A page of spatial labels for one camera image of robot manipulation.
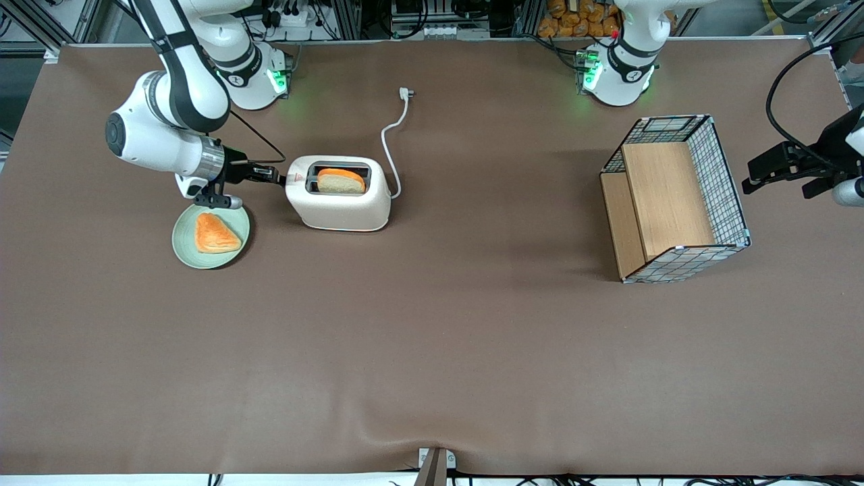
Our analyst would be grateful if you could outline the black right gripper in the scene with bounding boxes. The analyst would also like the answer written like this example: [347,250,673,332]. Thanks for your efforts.
[202,144,284,198]

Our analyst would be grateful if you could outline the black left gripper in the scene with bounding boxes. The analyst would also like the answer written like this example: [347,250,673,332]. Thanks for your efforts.
[742,103,864,200]

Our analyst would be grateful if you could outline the white toaster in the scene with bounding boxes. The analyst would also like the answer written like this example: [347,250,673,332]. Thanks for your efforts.
[283,155,393,233]

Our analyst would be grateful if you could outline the toast bread slice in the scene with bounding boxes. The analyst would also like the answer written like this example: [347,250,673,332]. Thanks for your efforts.
[316,167,367,195]

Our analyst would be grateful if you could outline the triangular puff pastry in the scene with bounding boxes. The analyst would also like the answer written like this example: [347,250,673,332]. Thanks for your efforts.
[194,213,243,254]

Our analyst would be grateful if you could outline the green round plate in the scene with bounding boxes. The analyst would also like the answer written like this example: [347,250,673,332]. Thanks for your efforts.
[171,201,251,270]

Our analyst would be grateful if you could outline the white power strip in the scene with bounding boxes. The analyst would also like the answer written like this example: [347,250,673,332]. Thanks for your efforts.
[260,0,315,28]

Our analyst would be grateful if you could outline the black electronics box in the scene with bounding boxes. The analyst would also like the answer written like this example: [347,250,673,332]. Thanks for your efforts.
[390,0,491,40]

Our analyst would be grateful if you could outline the brown table cover mat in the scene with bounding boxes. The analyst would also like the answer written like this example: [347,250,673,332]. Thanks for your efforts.
[0,37,864,477]

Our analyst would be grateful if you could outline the bag of bread rolls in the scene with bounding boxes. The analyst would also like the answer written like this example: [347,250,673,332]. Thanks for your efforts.
[537,0,622,38]

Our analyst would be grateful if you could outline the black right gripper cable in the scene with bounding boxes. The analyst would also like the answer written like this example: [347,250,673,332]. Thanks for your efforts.
[228,110,288,165]

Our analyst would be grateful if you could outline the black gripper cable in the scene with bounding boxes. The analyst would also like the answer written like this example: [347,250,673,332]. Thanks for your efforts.
[765,32,864,169]
[228,110,288,165]

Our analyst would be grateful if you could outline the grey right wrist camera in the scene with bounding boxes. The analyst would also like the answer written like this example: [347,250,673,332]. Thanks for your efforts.
[194,194,244,211]

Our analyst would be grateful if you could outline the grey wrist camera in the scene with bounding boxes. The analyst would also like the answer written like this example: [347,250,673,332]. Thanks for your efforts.
[194,194,244,211]
[832,177,864,207]

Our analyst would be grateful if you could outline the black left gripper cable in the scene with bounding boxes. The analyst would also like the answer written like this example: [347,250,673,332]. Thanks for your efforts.
[765,32,864,169]

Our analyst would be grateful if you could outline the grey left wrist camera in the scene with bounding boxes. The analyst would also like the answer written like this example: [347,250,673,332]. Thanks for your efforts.
[832,177,864,207]

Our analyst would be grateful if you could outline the wire basket with wooden shelf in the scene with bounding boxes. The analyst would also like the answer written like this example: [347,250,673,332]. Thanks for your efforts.
[599,114,752,284]

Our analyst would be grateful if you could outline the aluminium frame beam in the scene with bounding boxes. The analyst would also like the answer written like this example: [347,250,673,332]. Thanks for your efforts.
[807,0,864,48]
[0,0,102,55]

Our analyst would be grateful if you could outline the white toaster power cord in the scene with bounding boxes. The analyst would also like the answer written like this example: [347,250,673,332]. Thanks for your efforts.
[381,87,415,200]

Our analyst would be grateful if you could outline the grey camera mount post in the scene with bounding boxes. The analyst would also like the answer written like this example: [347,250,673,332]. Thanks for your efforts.
[417,447,457,486]

